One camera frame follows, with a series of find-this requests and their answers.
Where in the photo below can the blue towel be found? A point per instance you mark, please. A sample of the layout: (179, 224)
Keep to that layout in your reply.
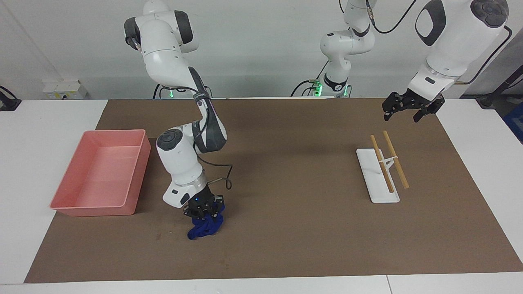
(204, 228)

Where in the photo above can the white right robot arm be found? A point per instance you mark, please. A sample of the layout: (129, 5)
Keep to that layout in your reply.
(179, 159)

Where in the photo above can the wooden rack rod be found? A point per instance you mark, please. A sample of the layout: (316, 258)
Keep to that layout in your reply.
(382, 163)
(396, 161)

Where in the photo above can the black clamp mount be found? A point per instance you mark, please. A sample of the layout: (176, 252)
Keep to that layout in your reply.
(8, 104)

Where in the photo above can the pink plastic bin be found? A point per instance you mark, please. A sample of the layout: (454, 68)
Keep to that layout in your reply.
(102, 171)

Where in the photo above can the blue box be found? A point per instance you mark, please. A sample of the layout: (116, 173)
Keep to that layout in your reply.
(515, 122)

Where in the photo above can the black tripod stand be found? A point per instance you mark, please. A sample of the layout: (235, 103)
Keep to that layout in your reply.
(488, 101)

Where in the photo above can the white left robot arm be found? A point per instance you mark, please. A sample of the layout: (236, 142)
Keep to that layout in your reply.
(453, 41)

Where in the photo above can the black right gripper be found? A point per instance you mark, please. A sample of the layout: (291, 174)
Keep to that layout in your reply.
(202, 200)

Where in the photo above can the white power strip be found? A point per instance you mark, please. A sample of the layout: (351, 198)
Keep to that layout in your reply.
(61, 87)

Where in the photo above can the brown table mat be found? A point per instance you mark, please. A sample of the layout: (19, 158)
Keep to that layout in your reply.
(306, 204)

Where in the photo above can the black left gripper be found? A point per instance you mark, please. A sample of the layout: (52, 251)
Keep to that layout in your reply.
(414, 100)

